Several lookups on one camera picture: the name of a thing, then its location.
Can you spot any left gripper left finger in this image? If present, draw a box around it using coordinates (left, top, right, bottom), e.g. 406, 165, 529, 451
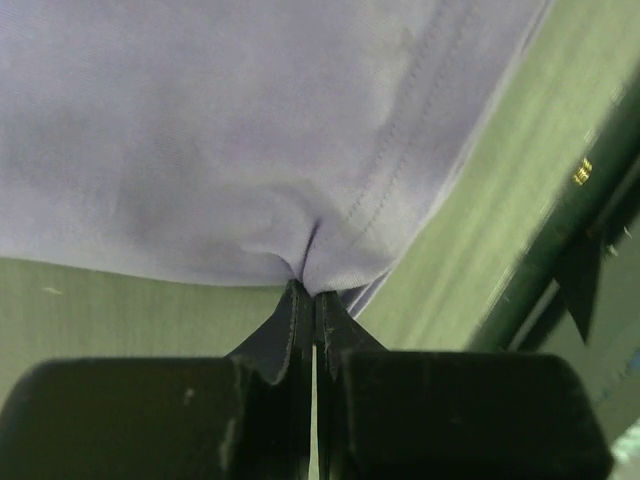
1, 281, 313, 479

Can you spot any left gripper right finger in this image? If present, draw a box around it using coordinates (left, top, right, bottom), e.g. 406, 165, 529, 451
314, 292, 614, 479

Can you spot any purple t shirt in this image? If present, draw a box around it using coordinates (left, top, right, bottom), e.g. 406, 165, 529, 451
1, 1, 552, 312

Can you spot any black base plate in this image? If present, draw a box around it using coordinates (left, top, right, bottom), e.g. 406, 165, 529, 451
468, 73, 639, 352

